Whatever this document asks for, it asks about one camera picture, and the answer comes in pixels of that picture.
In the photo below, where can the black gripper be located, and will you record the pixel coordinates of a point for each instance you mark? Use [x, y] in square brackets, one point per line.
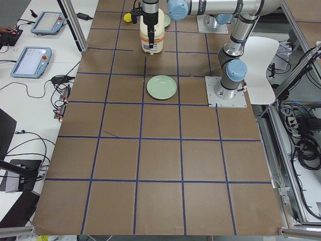
[150, 16]

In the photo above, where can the aluminium frame post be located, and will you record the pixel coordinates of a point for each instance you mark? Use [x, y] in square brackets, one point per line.
[74, 25]

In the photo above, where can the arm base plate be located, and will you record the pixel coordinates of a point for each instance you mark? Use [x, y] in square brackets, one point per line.
[212, 24]
[221, 97]

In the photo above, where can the usb hub with cables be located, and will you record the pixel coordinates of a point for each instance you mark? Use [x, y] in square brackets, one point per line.
[60, 96]

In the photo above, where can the white chair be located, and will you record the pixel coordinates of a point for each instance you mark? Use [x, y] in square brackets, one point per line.
[258, 53]

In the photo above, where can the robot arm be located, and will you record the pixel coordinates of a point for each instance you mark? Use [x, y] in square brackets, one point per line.
[234, 70]
[178, 10]

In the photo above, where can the upper teach pendant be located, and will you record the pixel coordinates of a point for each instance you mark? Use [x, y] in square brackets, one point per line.
[48, 23]

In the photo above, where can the black camera stand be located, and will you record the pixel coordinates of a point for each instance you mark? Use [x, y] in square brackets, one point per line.
[21, 174]

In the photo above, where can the teach pendant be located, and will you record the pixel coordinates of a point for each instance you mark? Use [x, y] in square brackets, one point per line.
[32, 62]
[48, 23]

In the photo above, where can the lower teach pendant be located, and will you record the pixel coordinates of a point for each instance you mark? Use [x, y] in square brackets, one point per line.
[32, 62]

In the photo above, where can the green plate near arm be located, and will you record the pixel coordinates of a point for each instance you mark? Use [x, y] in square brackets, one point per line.
[167, 21]
[161, 87]

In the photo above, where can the yellow toy bell pepper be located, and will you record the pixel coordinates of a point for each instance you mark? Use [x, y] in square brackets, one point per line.
[127, 18]

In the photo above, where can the black power adapter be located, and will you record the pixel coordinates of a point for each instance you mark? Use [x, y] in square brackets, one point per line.
[83, 16]

